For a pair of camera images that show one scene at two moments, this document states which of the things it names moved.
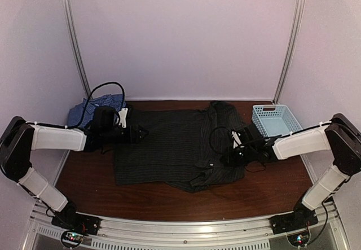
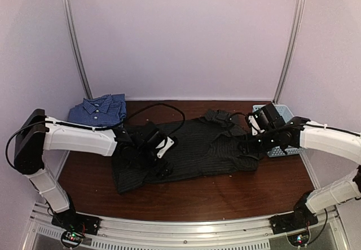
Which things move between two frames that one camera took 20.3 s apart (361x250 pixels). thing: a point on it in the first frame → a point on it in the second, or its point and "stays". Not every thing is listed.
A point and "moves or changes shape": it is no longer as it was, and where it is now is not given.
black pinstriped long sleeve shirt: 176,151 moves or changes shape
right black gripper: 229,160 → 249,147
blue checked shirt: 76,112 stays
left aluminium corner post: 66,5 stays
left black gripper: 135,134 → 164,171
